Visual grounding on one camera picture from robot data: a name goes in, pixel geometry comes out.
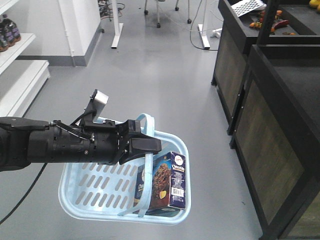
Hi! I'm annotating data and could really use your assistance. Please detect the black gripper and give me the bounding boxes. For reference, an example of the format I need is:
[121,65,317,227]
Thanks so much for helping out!
[82,119,162,165]

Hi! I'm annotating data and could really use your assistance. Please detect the light blue plastic basket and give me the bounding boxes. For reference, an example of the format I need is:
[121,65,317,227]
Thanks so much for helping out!
[58,113,191,226]

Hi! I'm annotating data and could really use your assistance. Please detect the dark blue Chocofello cookie box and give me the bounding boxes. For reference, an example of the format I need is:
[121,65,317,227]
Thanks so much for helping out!
[146,151,186,217]

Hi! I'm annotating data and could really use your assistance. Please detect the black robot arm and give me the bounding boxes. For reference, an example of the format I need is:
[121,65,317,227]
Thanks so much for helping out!
[0,116,162,172]

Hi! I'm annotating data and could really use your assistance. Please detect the white supermarket shelf unit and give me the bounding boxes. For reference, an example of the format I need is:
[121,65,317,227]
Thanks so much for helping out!
[0,32,50,117]

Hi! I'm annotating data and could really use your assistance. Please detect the white desk legs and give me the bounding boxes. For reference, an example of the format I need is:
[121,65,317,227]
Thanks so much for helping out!
[109,0,211,50]

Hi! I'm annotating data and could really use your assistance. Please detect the black wooden produce stand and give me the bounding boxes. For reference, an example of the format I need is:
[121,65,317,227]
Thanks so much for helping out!
[212,0,320,84]

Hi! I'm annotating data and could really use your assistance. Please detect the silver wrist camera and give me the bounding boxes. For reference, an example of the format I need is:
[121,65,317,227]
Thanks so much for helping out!
[85,89,109,123]

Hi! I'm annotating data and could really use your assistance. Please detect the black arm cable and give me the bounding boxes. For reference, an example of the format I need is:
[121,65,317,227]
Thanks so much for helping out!
[0,162,48,225]

